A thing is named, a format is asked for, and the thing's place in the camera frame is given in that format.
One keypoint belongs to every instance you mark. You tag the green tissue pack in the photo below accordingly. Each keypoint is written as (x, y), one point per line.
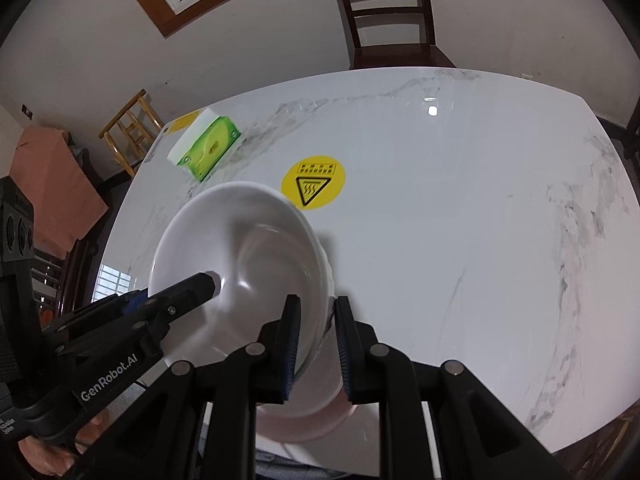
(205, 147)

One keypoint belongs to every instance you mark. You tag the white ribbed bowl pink base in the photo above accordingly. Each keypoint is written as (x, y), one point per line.
(240, 260)

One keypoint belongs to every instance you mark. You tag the pink cloth cover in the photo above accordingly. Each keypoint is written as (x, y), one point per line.
(55, 190)

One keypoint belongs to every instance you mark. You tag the light wooden stool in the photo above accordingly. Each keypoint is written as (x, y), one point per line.
(132, 130)

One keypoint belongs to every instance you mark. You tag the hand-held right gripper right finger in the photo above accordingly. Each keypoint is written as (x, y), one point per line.
(344, 355)

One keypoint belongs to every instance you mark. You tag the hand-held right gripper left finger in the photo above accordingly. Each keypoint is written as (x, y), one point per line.
(290, 350)

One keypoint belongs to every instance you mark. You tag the black wall switch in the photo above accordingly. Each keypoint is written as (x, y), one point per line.
(28, 111)

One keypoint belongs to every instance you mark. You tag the round yellow warning sticker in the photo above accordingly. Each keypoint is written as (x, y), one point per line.
(314, 182)

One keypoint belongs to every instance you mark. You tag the person's left hand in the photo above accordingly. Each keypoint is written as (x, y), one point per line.
(45, 455)

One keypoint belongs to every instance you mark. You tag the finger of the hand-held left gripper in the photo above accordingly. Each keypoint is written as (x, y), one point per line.
(127, 304)
(185, 295)

